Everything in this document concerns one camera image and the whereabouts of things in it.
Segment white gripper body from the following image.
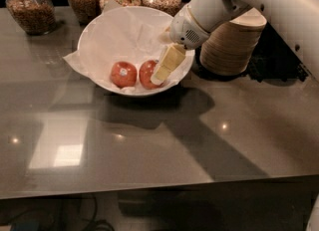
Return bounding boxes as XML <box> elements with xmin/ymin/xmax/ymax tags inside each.
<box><xmin>169</xmin><ymin>5</ymin><xmax>210</xmax><ymax>50</ymax></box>

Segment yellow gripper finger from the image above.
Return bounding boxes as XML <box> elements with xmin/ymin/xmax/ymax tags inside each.
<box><xmin>159</xmin><ymin>27</ymin><xmax>171</xmax><ymax>44</ymax></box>
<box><xmin>151</xmin><ymin>44</ymin><xmax>186</xmax><ymax>86</ymax></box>

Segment red apple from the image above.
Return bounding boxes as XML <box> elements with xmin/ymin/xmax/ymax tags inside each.
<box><xmin>110</xmin><ymin>61</ymin><xmax>138</xmax><ymax>88</ymax></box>
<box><xmin>139</xmin><ymin>60</ymin><xmax>160</xmax><ymax>90</ymax></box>

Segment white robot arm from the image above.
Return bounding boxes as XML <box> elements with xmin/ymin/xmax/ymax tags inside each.
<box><xmin>152</xmin><ymin>0</ymin><xmax>319</xmax><ymax>85</ymax></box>

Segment white bowl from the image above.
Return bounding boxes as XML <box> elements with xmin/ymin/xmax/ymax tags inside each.
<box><xmin>77</xmin><ymin>5</ymin><xmax>196</xmax><ymax>98</ymax></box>

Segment white paper liner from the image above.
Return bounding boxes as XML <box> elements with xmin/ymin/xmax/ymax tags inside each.
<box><xmin>63</xmin><ymin>6</ymin><xmax>193</xmax><ymax>95</ymax></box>

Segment front stack paper bowls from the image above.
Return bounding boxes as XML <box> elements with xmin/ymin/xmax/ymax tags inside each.
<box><xmin>199</xmin><ymin>8</ymin><xmax>267</xmax><ymax>77</ymax></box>

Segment far left cereal jar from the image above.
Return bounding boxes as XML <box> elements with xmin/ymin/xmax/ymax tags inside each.
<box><xmin>6</xmin><ymin>0</ymin><xmax>56</xmax><ymax>35</ymax></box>

